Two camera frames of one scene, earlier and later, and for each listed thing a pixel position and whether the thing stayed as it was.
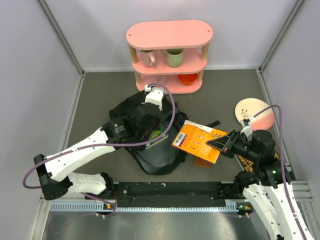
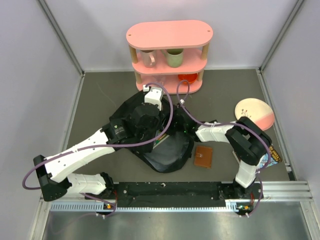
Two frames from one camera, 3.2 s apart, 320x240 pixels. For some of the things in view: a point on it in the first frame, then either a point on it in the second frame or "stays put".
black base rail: [160, 194] stays put
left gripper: [158, 120] stays put
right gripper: [225, 144] -> [172, 131]
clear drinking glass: [160, 79] stays put
